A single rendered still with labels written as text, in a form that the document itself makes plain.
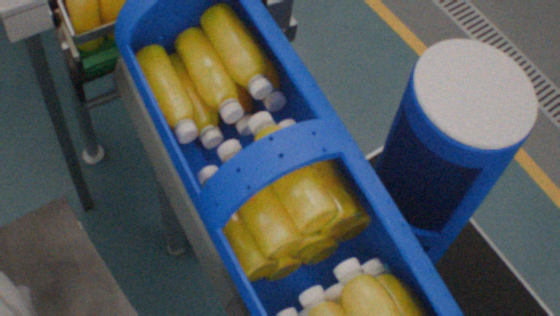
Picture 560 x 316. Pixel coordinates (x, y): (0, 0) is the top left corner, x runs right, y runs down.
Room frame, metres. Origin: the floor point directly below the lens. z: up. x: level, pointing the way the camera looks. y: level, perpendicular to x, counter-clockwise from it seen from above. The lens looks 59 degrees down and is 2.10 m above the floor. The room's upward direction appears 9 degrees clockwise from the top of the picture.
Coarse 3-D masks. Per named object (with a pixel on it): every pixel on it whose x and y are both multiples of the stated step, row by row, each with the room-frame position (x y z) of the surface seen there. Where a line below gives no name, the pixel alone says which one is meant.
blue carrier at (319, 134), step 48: (144, 0) 0.81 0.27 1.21; (192, 0) 0.90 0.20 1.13; (240, 0) 0.84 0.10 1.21; (288, 48) 0.76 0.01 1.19; (144, 96) 0.67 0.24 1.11; (288, 96) 0.77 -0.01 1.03; (192, 144) 0.67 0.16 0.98; (240, 144) 0.70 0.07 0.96; (288, 144) 0.54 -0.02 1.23; (336, 144) 0.56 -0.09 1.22; (192, 192) 0.50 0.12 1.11; (240, 192) 0.47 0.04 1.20; (384, 192) 0.51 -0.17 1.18; (384, 240) 0.50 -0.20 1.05; (240, 288) 0.35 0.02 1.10; (288, 288) 0.42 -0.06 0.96; (432, 288) 0.35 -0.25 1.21
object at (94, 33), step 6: (108, 24) 0.94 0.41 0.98; (114, 24) 0.94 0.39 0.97; (90, 30) 0.91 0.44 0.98; (96, 30) 0.92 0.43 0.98; (102, 30) 0.93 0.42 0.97; (108, 30) 0.93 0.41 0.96; (114, 30) 0.94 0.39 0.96; (78, 36) 0.89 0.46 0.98; (84, 36) 0.90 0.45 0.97; (90, 36) 0.91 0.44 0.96; (96, 36) 0.92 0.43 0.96; (102, 36) 0.92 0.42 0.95; (78, 42) 0.89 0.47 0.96; (84, 42) 0.90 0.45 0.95
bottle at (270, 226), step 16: (224, 160) 0.56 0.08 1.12; (272, 192) 0.51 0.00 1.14; (240, 208) 0.48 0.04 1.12; (256, 208) 0.47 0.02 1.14; (272, 208) 0.48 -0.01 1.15; (256, 224) 0.45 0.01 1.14; (272, 224) 0.45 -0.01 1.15; (288, 224) 0.45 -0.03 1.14; (256, 240) 0.43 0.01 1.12; (272, 240) 0.42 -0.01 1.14; (288, 240) 0.43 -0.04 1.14; (272, 256) 0.41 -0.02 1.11
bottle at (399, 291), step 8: (376, 272) 0.40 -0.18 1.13; (384, 272) 0.41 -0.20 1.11; (384, 280) 0.39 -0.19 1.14; (392, 280) 0.39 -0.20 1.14; (400, 280) 0.39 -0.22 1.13; (392, 288) 0.37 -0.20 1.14; (400, 288) 0.37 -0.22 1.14; (392, 296) 0.36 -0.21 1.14; (400, 296) 0.36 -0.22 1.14; (408, 296) 0.36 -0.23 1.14; (400, 304) 0.35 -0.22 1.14; (408, 304) 0.35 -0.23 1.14; (416, 304) 0.36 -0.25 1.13; (408, 312) 0.34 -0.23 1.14; (416, 312) 0.34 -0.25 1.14
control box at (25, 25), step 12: (0, 0) 0.87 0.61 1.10; (12, 0) 0.87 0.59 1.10; (24, 0) 0.88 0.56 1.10; (36, 0) 0.88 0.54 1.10; (0, 12) 0.84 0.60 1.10; (12, 12) 0.85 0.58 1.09; (24, 12) 0.86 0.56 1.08; (36, 12) 0.88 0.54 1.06; (48, 12) 0.89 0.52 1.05; (12, 24) 0.84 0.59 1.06; (24, 24) 0.86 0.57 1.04; (36, 24) 0.87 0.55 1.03; (48, 24) 0.89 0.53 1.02; (12, 36) 0.84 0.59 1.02; (24, 36) 0.85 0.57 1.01
